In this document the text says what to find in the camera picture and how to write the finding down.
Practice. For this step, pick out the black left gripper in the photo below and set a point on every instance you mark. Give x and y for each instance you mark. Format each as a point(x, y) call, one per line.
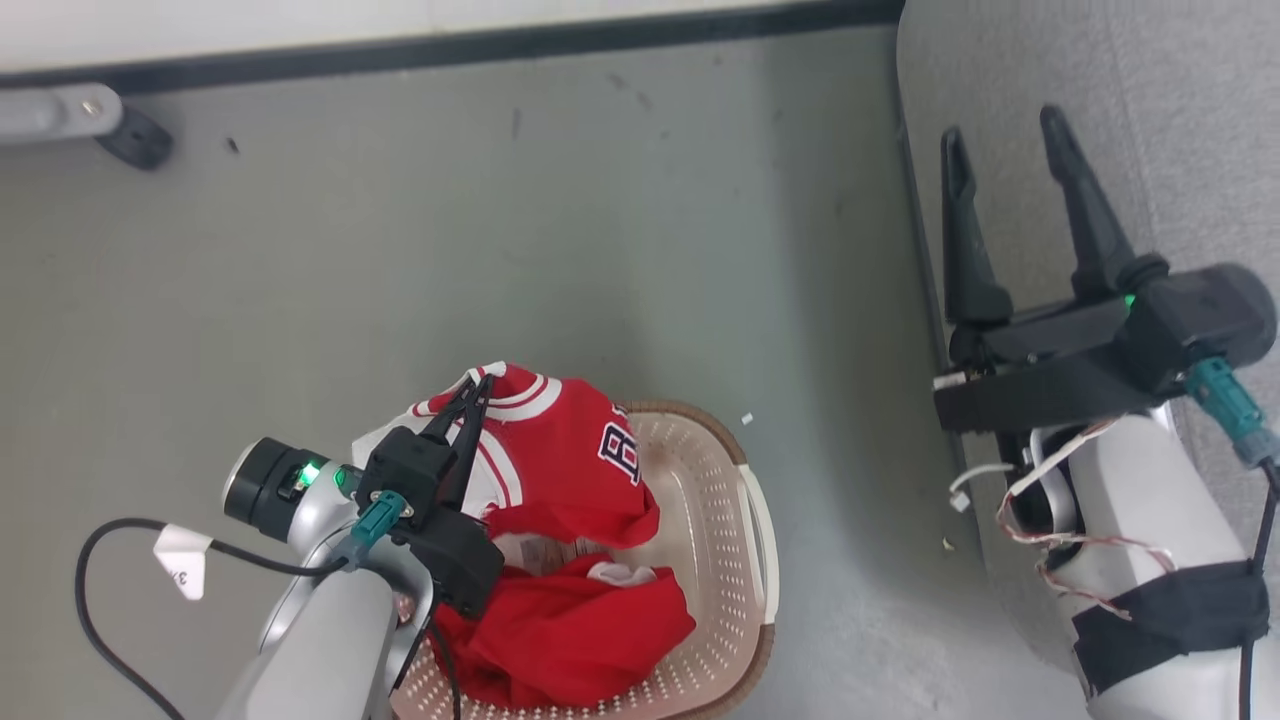
point(270, 490)

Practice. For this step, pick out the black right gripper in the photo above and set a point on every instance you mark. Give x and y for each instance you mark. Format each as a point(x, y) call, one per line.
point(1050, 330)

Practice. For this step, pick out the red jersey with white stripes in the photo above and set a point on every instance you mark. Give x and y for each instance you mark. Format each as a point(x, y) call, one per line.
point(560, 450)

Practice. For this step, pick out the red shorts with white trim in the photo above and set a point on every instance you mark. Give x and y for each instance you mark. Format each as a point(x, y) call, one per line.
point(560, 630)

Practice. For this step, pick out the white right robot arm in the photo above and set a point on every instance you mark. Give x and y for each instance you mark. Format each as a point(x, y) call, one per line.
point(1150, 500)

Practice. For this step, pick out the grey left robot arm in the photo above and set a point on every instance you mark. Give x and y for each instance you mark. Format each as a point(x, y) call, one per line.
point(320, 640)

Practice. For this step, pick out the beige perforated laundry basket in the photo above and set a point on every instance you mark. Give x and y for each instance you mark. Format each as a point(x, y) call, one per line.
point(700, 500)

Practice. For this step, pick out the dark baseboard strip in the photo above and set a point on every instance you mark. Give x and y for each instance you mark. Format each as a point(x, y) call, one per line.
point(500, 45)

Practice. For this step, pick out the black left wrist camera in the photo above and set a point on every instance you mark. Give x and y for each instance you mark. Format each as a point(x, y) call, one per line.
point(410, 470)

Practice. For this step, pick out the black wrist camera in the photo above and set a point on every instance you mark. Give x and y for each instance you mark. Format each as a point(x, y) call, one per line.
point(1210, 320)
point(410, 470)

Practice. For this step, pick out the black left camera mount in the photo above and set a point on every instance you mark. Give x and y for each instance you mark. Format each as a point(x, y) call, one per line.
point(455, 565)

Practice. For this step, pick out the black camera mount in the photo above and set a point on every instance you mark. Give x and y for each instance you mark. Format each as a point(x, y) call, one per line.
point(455, 565)
point(1040, 395)

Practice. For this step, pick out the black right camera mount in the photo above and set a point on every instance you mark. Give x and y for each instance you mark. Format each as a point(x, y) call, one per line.
point(1040, 395)

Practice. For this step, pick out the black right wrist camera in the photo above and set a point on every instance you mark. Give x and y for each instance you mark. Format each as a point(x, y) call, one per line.
point(1210, 320)

